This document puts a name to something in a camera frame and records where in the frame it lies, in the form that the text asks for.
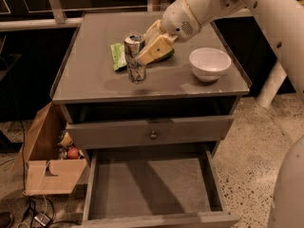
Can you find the redbull can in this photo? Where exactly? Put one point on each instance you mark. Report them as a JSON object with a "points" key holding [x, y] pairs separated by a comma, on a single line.
{"points": [[133, 44]]}

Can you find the green chip bag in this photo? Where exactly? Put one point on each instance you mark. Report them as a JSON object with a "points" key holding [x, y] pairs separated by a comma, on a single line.
{"points": [[118, 56]]}

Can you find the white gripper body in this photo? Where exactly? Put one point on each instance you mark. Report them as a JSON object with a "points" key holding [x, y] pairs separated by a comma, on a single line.
{"points": [[178, 20]]}

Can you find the dark shoe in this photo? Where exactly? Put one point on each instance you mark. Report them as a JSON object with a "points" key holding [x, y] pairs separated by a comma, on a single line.
{"points": [[6, 219]]}

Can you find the white bowl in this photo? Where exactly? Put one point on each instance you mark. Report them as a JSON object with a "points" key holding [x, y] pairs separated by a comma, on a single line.
{"points": [[209, 64]]}

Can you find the snack packet in box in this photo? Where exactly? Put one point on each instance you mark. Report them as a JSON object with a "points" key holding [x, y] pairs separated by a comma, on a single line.
{"points": [[64, 140]]}

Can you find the brown cardboard box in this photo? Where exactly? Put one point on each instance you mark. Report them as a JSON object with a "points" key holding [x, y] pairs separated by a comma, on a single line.
{"points": [[47, 175]]}

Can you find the grey drawer cabinet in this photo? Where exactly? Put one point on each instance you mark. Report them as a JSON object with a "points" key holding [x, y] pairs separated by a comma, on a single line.
{"points": [[88, 90]]}

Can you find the metal railing frame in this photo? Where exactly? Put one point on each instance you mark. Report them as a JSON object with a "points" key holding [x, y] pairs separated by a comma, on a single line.
{"points": [[57, 7]]}

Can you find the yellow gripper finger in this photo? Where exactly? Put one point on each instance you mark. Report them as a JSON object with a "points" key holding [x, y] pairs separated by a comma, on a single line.
{"points": [[155, 34], [157, 48]]}

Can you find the red apple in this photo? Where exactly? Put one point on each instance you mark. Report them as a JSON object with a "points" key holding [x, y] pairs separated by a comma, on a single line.
{"points": [[73, 153]]}

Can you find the round metal drawer knob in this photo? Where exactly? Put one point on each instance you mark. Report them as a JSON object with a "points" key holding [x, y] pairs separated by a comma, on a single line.
{"points": [[153, 135]]}

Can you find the grey open middle drawer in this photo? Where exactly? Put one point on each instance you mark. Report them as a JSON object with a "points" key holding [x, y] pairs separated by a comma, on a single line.
{"points": [[162, 186]]}

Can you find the grey top drawer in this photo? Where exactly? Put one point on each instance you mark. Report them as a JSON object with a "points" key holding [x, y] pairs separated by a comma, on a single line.
{"points": [[137, 133]]}

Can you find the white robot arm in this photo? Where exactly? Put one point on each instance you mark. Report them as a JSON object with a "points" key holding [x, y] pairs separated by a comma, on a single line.
{"points": [[287, 208]]}

